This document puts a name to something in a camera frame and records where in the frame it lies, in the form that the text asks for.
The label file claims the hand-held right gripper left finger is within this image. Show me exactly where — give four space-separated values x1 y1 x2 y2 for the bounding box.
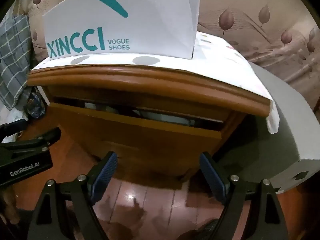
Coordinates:
27 151 118 240

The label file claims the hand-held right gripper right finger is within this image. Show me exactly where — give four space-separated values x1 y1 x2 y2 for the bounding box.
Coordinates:
199 152 292 240

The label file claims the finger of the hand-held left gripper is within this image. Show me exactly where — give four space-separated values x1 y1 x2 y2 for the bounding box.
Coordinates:
0 127 62 157
0 119 27 138

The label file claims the white shoe box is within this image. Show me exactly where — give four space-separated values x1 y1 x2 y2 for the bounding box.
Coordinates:
42 0 202 61

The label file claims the white plastic bag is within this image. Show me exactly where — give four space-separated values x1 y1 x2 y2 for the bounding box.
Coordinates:
0 104 30 140

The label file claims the dark patterned bag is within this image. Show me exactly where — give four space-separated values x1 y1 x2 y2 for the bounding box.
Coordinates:
24 92 47 121

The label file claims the blue plaid cloth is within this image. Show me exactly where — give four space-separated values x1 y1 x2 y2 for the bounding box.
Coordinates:
0 14 32 111

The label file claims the grey white box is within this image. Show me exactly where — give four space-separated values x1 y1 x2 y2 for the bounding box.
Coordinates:
217 62 317 195

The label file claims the wooden nightstand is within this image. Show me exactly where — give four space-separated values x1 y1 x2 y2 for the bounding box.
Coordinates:
26 69 273 183

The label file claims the white dotted cover sheet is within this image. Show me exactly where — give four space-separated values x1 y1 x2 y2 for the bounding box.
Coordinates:
31 31 279 134

